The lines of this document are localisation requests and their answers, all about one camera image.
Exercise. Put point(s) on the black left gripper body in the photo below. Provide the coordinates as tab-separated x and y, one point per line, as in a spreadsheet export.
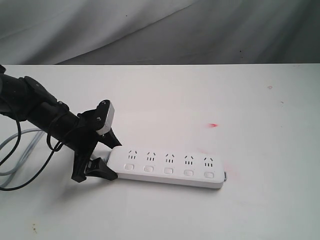
81	137

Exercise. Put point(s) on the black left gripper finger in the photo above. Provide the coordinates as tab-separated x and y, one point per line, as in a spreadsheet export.
110	139
99	169

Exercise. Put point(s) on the white power strip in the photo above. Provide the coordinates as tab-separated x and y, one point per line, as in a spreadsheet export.
168	167

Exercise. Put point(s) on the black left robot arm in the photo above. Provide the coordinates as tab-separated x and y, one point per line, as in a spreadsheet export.
25	99

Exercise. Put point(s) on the grey backdrop cloth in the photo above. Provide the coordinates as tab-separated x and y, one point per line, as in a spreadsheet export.
159	32

